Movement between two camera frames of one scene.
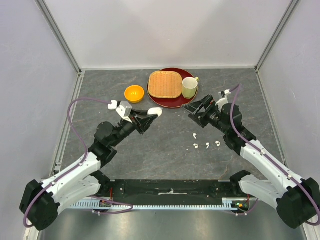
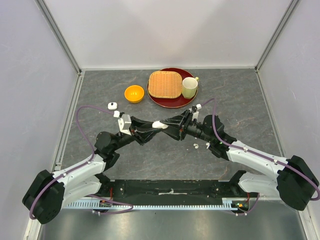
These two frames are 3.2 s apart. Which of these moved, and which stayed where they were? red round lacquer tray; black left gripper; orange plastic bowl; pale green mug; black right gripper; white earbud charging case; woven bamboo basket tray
Moved: black left gripper; white earbud charging case; black right gripper
Stayed: red round lacquer tray; pale green mug; woven bamboo basket tray; orange plastic bowl
